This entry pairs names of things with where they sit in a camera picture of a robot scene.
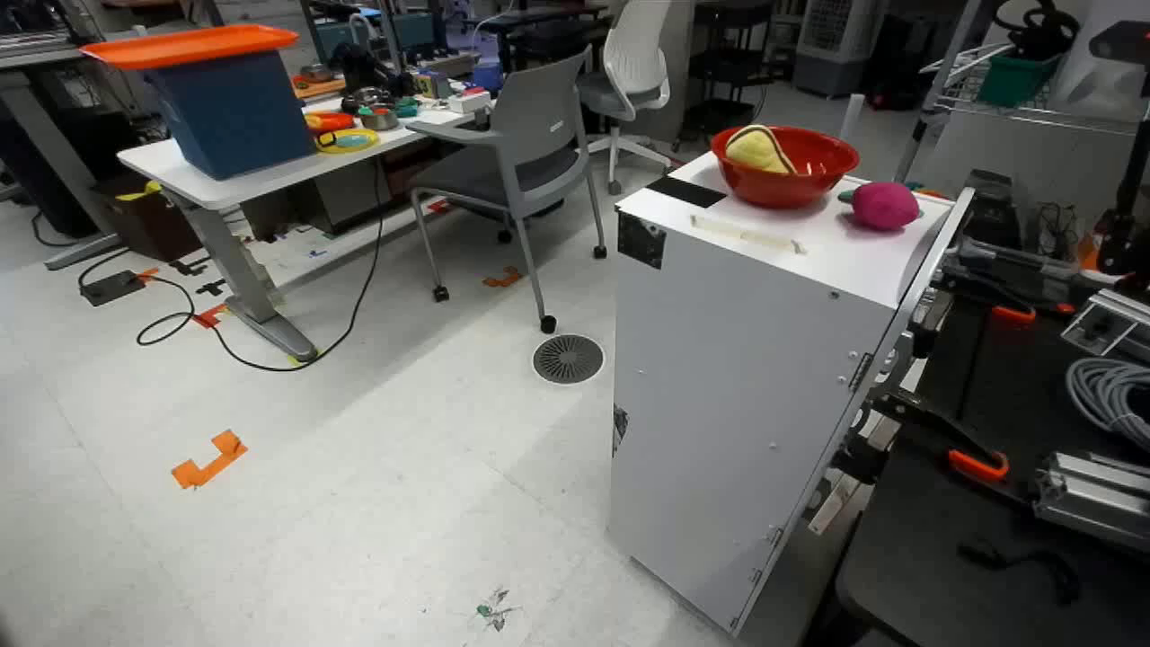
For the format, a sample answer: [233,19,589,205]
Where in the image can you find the magenta beetroot plushie green leaves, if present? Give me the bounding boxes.
[836,176,926,237]

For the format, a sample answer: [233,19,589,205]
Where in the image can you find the yellow striped plushie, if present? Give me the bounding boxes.
[723,117,796,178]

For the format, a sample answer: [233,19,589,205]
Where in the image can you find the red plastic bowl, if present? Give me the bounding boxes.
[706,123,861,211]

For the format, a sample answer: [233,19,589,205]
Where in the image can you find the round grey floor drain cover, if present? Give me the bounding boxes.
[527,329,606,388]

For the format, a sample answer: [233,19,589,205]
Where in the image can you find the white toy cabinet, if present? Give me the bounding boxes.
[605,149,982,641]

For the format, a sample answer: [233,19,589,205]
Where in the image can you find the grey mesh chair on casters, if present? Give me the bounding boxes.
[404,45,612,339]

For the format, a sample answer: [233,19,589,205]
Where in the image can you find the small white box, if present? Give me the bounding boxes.
[440,84,494,123]

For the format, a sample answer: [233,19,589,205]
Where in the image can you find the white office chair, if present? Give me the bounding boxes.
[577,0,678,194]

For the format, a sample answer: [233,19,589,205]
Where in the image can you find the black shelving rack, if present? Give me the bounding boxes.
[678,0,782,149]

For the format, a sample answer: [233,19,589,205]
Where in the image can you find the yellow orange toys pile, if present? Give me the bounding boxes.
[303,104,389,158]

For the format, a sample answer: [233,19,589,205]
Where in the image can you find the blue storage bin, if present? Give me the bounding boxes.
[139,45,321,184]

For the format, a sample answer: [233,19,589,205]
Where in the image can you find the white desk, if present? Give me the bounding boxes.
[113,101,499,370]

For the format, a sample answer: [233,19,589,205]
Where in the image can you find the black perforated breadboard table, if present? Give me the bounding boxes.
[831,285,1150,647]

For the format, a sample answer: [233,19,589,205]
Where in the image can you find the black power brick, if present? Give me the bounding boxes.
[75,266,152,310]

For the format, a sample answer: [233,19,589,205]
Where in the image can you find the orange bin lid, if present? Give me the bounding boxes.
[77,19,303,74]

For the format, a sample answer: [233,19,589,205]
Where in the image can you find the green bin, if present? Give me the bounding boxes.
[973,45,1063,113]

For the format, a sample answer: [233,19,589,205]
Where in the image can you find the white framed black square plate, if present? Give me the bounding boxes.
[1055,285,1150,370]

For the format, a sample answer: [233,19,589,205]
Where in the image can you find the black hex key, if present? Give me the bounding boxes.
[955,540,1084,607]

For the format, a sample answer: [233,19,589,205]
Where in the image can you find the aluminium extrusion bar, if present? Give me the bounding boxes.
[1029,446,1150,555]

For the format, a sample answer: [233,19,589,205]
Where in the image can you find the black tripod stand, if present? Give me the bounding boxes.
[1088,13,1150,280]

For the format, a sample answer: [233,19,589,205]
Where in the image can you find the grey desk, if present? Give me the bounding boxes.
[0,34,121,274]

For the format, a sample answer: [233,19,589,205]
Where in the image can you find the black floor cable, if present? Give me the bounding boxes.
[133,164,391,377]

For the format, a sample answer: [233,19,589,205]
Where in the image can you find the orange bracket-shaped floor tape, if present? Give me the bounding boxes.
[167,429,251,492]

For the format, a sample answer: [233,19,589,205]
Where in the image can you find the black clamp orange handle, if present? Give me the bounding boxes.
[878,388,1018,490]
[939,237,1045,329]

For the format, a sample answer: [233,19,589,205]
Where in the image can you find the grey coiled cable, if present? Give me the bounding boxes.
[1061,351,1150,452]

